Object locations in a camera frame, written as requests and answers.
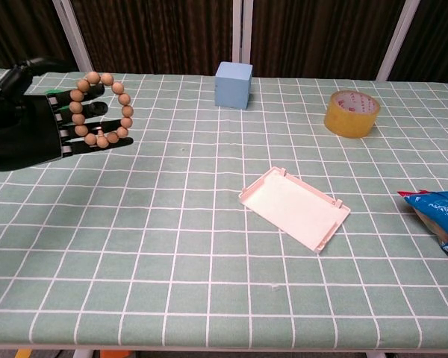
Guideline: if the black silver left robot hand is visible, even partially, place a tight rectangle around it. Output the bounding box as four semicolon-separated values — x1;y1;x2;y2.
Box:
0;57;134;173

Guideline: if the wooden bead bracelet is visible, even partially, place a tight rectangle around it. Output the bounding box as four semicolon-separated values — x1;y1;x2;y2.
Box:
69;71;134;149

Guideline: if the dark brown corrugated panel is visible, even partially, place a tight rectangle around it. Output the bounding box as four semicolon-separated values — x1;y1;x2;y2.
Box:
0;0;72;72
388;0;448;84
250;0;408;81
70;0;235;76

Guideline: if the green checkered tablecloth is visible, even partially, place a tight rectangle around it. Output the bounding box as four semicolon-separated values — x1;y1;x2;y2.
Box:
0;66;448;352

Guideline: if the light blue foam cube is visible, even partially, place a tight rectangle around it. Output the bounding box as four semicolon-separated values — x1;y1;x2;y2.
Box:
214;61;255;110

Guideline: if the yellow packing tape roll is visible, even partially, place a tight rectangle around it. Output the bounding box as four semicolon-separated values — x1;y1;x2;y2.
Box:
323;89;382;139

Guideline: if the blue snack bag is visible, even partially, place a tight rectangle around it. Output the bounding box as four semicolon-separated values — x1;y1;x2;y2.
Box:
396;189;448;272

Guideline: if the white metal partition post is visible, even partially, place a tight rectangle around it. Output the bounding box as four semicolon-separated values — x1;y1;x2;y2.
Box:
231;0;254;66
374;0;421;82
52;0;95;73

